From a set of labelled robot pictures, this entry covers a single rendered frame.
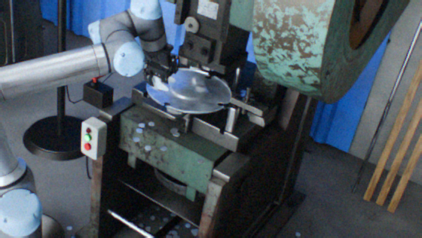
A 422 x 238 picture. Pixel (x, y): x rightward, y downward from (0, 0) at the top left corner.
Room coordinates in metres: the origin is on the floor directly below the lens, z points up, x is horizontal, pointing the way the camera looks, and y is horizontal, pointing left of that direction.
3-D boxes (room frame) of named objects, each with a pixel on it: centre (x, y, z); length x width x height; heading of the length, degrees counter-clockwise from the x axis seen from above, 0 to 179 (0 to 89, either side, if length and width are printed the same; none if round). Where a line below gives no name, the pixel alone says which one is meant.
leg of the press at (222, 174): (1.62, -0.44, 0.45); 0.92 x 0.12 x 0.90; 148
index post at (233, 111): (1.44, -0.22, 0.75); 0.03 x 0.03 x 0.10; 58
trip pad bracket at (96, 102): (1.61, 0.25, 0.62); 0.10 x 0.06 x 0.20; 58
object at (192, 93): (1.53, -0.07, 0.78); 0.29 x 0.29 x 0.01
